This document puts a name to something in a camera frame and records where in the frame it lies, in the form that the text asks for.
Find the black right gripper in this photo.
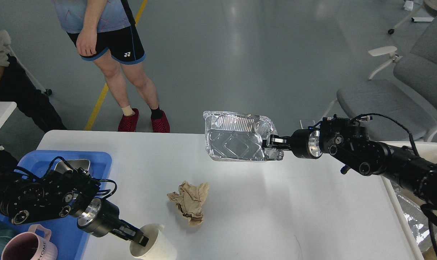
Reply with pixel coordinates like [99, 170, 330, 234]
[264, 129, 322, 159]

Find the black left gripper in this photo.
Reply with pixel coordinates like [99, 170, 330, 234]
[77, 198, 149, 247]

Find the cream paper cup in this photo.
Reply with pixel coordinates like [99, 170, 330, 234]
[130, 223, 177, 260]

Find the aluminium foil tray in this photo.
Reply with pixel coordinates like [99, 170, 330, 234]
[202, 111, 284, 162]

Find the brown paper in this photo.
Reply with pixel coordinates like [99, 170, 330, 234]
[167, 181, 209, 226]

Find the square stainless steel tray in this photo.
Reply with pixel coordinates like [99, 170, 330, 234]
[54, 159, 90, 176]

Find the pink plastic mug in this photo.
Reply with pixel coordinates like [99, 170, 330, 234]
[1, 224, 58, 260]

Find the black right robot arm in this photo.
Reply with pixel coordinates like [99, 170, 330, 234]
[262, 113, 437, 257]

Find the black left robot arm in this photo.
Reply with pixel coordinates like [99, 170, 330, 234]
[0, 156, 149, 246]

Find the grey office chair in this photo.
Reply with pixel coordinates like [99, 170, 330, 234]
[336, 16, 437, 143]

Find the white chair base far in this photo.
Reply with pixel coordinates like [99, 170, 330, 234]
[387, 0, 434, 35]

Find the cream waste bin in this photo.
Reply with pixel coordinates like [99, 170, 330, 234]
[382, 142, 437, 260]

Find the seated person at left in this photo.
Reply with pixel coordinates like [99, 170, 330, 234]
[0, 16, 68, 132]

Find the standing person in shorts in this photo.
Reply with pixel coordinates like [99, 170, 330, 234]
[52, 0, 170, 133]

